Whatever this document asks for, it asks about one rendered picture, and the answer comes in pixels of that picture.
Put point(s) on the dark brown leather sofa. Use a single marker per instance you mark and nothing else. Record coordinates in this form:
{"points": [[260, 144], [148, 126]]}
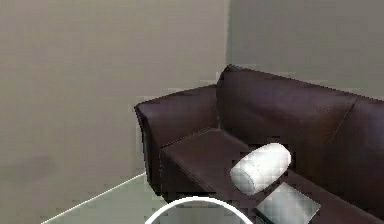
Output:
{"points": [[206, 110]]}

